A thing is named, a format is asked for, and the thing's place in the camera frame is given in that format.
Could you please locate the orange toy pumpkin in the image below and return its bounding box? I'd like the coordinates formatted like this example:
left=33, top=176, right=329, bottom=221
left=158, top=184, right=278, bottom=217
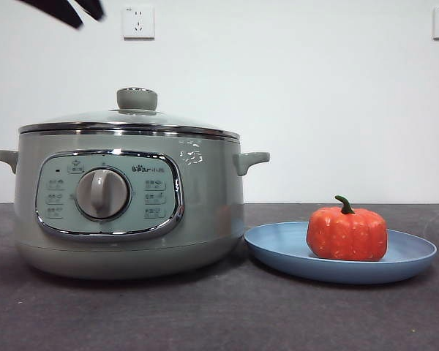
left=306, top=195, right=389, bottom=263

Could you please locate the glass lid with green knob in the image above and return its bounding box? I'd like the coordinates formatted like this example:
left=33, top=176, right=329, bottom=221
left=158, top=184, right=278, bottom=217
left=18, top=86, right=230, bottom=135

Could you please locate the pale green electric steamer pot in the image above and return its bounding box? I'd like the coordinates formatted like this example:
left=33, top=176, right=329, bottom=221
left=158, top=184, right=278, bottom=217
left=0, top=128, right=271, bottom=281

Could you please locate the blue plate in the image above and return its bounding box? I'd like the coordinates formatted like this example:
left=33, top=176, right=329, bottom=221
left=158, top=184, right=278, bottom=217
left=243, top=220, right=438, bottom=285

